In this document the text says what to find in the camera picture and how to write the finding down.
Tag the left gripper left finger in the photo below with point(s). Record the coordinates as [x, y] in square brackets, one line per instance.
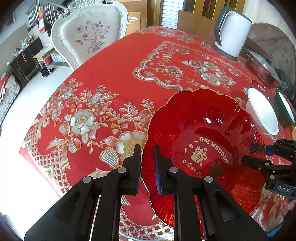
[90, 210]

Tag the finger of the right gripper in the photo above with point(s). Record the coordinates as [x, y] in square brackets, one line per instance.
[282, 148]
[266, 167]

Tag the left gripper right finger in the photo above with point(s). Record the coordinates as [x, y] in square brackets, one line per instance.
[203, 209]

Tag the green plastic bowl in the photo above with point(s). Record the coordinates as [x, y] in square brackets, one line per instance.
[285, 113]

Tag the white ceramic bowl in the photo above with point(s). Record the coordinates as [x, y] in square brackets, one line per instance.
[262, 112]

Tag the large red wedding plate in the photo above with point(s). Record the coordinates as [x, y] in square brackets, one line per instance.
[204, 134]

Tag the small red glass plate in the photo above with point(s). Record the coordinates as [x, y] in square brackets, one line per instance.
[258, 85]

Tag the black plastic bag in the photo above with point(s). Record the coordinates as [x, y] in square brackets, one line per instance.
[286, 85]

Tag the red floral tablecloth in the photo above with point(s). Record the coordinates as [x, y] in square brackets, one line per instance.
[102, 110]

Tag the white electric kettle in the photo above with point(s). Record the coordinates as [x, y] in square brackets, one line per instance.
[230, 31]

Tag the floral sofa with red cushions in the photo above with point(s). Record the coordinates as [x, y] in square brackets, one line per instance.
[9, 92]

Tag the wooden chair back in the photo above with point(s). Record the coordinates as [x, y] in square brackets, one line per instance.
[196, 25]

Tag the dark wooden sideboard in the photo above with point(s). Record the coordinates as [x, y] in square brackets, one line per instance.
[24, 66]

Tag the small white side table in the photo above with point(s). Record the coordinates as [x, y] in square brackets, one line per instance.
[43, 54]

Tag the white ornate chair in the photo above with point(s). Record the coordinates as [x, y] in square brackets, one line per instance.
[85, 28]

